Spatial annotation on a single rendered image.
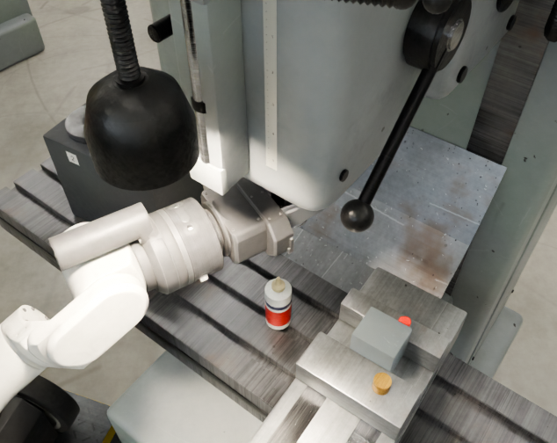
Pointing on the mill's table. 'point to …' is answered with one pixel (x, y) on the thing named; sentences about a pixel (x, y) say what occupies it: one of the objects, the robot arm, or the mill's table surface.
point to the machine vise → (323, 424)
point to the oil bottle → (278, 303)
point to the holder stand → (73, 158)
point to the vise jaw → (357, 385)
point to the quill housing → (315, 90)
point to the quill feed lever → (358, 216)
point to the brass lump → (381, 383)
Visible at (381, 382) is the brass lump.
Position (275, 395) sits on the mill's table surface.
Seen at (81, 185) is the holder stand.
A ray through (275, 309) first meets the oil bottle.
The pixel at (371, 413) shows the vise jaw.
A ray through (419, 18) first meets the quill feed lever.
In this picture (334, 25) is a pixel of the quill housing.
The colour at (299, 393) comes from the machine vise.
